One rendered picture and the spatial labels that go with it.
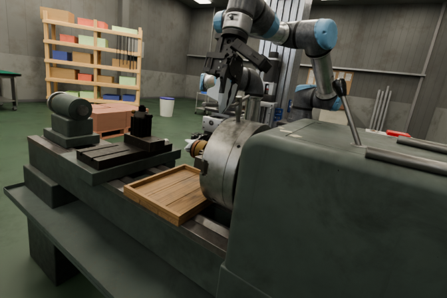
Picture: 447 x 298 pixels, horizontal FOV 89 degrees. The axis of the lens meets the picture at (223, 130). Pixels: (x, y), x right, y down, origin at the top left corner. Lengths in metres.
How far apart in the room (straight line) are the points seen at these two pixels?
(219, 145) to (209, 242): 0.31
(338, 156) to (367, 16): 10.95
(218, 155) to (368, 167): 0.39
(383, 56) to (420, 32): 1.27
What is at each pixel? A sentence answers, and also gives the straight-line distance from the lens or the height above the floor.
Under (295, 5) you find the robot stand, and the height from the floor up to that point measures 1.86.
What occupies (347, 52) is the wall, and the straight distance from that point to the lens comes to 11.10.
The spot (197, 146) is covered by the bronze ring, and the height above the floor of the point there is 1.10.
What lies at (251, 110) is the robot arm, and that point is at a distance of 1.15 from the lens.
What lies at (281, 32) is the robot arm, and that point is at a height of 1.58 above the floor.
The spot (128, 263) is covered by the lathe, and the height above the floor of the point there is 0.54.
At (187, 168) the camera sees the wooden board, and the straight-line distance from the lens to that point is 1.21.
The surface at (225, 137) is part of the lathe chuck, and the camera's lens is 0.70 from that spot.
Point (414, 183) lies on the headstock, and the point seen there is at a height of 1.24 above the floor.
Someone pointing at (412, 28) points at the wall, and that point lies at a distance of 11.44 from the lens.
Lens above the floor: 1.37
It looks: 13 degrees down
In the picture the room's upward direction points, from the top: 7 degrees clockwise
